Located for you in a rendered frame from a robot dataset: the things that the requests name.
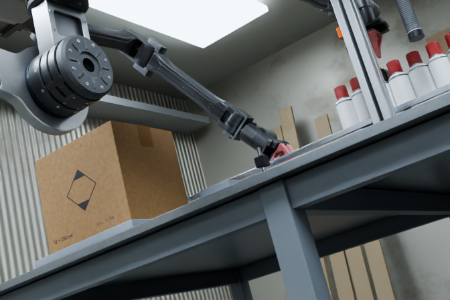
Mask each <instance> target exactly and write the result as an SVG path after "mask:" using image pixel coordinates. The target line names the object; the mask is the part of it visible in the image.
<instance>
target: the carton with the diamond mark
mask: <svg viewBox="0 0 450 300"><path fill-rule="evenodd" d="M35 169H36V173H37V181H38V185H39V190H40V198H41V202H42V210H43V214H44V222H45V226H46V234H47V238H48V246H49V250H50V254H53V253H55V252H58V251H59V250H62V249H64V248H67V247H69V246H72V245H73V244H76V243H78V242H81V241H83V240H85V239H87V238H90V237H92V236H94V235H96V234H99V233H101V232H104V231H105V230H108V229H110V228H113V227H115V226H117V225H119V224H122V223H124V222H126V221H128V220H136V219H153V218H156V217H158V216H160V215H162V214H165V213H167V212H170V211H172V210H174V209H177V208H179V207H182V206H184V205H186V204H188V198H187V194H186V191H185V186H184V183H183V177H182V174H181V169H180V166H179V161H178V158H177V153H176V150H175V144H174V141H173V136H172V133H171V131H166V130H162V129H155V128H151V127H148V126H144V125H132V124H128V123H122V122H117V121H109V122H107V123H105V124H103V125H101V126H99V127H97V128H96V129H94V130H92V131H90V132H89V133H87V134H85V135H83V136H81V137H79V138H77V139H75V140H74V141H72V142H70V143H68V144H67V145H65V146H63V147H61V148H59V149H57V150H55V151H54V152H52V153H50V154H48V155H46V156H45V157H42V158H41V159H39V160H37V161H35Z"/></svg>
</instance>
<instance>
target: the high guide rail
mask: <svg viewBox="0 0 450 300"><path fill-rule="evenodd" d="M449 91H450V84H447V85H445V86H442V87H440V88H438V89H436V90H433V91H431V92H429V93H426V94H424V95H422V96H420V97H417V98H415V99H412V100H410V101H408V102H406V103H404V104H401V105H399V106H396V107H395V108H394V109H395V111H396V113H400V112H402V111H404V110H406V109H408V108H411V107H413V106H416V105H418V104H420V103H422V102H425V101H427V100H430V99H432V98H434V97H436V96H439V95H441V94H444V93H446V92H449ZM369 125H372V119H371V118H369V119H366V120H365V121H362V122H360V123H358V124H355V125H353V126H351V127H348V128H346V129H344V130H341V131H339V132H337V133H334V134H332V135H330V136H328V137H325V138H323V139H320V140H318V141H316V142H314V143H311V144H309V145H307V146H304V147H302V148H300V149H298V150H295V151H293V152H290V153H288V154H286V155H284V156H282V157H279V158H277V159H274V160H273V161H274V165H269V166H268V167H266V169H268V168H270V167H273V166H276V165H278V164H280V163H282V162H285V161H287V160H290V159H292V158H294V157H296V156H299V155H301V154H304V153H306V152H308V151H310V150H313V149H315V148H318V147H320V146H322V145H324V144H327V143H329V142H332V141H334V140H336V139H339V138H341V137H343V136H346V135H348V134H350V133H353V132H355V131H357V130H360V129H362V128H364V127H367V126H369ZM261 171H262V169H259V168H256V167H255V168H254V169H251V170H249V171H247V172H244V173H242V174H240V175H237V176H236V177H233V178H231V179H235V180H242V179H245V178H247V177H250V176H252V175H254V174H256V173H259V172H261ZM191 197H192V200H188V203H189V202H192V201H194V200H196V199H198V198H200V193H199V192H198V193H196V194H194V195H192V196H191Z"/></svg>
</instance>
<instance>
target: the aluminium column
mask: <svg viewBox="0 0 450 300"><path fill-rule="evenodd" d="M330 1H331V4H332V7H333V10H334V12H335V16H336V18H337V22H338V24H339V26H340V29H341V32H342V35H343V38H344V41H345V43H346V47H347V49H348V53H349V55H350V59H351V61H352V64H353V67H354V70H355V73H356V76H357V78H358V82H359V84H360V88H361V90H362V94H363V95H364V99H365V101H366V105H367V107H368V111H369V113H370V116H371V119H372V122H373V125H374V124H376V123H379V122H380V121H383V120H385V119H388V118H390V117H393V116H394V115H396V111H395V109H394V105H393V103H392V100H391V97H390V95H389V92H388V89H387V87H386V83H385V81H384V78H383V75H382V72H381V70H380V67H379V64H378V61H377V59H376V55H375V53H374V50H373V47H372V44H371V42H370V38H369V37H368V33H367V31H366V28H365V25H364V22H363V20H362V16H361V14H360V11H359V9H358V5H357V3H356V0H330Z"/></svg>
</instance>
